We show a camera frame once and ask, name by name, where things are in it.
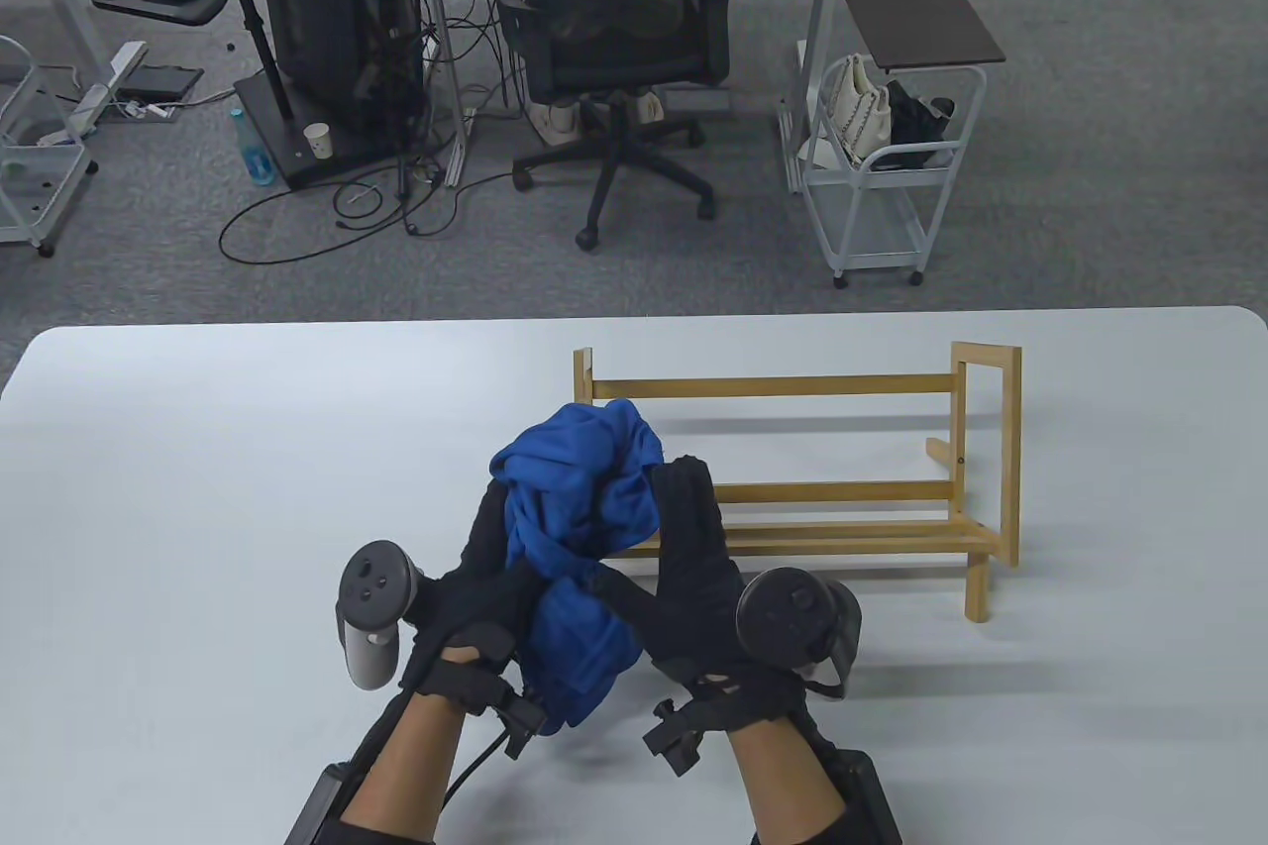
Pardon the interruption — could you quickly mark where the white wire cart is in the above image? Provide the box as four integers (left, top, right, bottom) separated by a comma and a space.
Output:
0, 36, 100, 258

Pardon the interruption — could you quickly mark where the white desk frame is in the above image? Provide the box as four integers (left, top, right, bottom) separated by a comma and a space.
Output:
317, 0, 927, 192

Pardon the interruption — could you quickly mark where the black rolling computer stand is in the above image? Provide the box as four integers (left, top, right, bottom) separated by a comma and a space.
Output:
91, 0, 402, 190

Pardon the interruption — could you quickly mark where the black floor cable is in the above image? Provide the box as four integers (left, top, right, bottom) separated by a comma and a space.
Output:
218, 161, 516, 266

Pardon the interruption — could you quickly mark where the black office chair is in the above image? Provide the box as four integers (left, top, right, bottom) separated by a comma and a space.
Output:
487, 0, 742, 252

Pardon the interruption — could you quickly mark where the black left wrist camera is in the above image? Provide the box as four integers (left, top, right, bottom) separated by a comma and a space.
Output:
466, 667, 546, 759

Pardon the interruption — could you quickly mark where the person's right hand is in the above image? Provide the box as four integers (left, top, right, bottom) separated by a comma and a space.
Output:
591, 455, 809, 727

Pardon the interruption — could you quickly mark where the black left forearm box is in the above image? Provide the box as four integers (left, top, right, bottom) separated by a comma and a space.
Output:
285, 762, 358, 845

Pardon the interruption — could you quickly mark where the black floor box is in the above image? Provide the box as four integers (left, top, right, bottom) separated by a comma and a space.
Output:
124, 64, 206, 105

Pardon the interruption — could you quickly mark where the person's left hand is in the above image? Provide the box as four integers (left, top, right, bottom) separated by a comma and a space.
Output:
401, 478, 542, 689

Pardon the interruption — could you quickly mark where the person's right forearm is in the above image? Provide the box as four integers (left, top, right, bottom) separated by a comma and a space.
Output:
728, 711, 848, 845

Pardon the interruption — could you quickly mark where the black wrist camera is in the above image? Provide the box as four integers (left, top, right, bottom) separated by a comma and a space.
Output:
466, 667, 546, 759
642, 698, 714, 777

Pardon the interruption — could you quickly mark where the grey left hand controller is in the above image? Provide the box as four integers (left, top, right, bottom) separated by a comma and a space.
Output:
337, 541, 427, 690

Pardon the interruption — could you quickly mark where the white handbag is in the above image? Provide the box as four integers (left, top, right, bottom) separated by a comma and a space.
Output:
817, 54, 893, 170

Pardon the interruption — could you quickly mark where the blue water bottle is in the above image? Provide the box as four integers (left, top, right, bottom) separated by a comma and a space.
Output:
230, 108, 277, 186

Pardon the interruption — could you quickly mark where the black right forearm box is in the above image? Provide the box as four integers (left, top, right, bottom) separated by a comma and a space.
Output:
822, 748, 902, 845

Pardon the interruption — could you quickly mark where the black bag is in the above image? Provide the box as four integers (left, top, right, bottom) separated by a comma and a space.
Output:
872, 80, 960, 170

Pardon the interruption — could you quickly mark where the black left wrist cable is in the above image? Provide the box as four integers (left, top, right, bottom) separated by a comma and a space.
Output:
436, 736, 516, 826

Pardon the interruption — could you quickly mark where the blue t-shirt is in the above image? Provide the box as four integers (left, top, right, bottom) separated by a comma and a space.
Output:
489, 399, 667, 727

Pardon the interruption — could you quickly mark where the black computer tower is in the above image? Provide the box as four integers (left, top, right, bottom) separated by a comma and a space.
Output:
263, 0, 429, 158

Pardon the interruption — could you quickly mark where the person's left forearm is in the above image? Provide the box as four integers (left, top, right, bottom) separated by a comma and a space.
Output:
342, 687, 472, 845

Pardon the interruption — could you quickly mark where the grey right hand controller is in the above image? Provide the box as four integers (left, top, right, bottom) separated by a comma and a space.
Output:
735, 568, 863, 699

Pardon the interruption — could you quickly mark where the white cart with brown top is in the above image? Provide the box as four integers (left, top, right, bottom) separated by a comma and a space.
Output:
797, 0, 1007, 289

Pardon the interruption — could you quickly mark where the wooden book rack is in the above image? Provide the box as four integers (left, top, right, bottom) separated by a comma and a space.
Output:
573, 341, 1022, 624

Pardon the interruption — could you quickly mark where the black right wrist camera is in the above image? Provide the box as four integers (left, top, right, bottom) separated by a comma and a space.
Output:
642, 698, 714, 777

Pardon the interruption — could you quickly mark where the grey hand controller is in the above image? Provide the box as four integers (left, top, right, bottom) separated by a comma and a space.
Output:
337, 541, 427, 690
735, 568, 863, 699

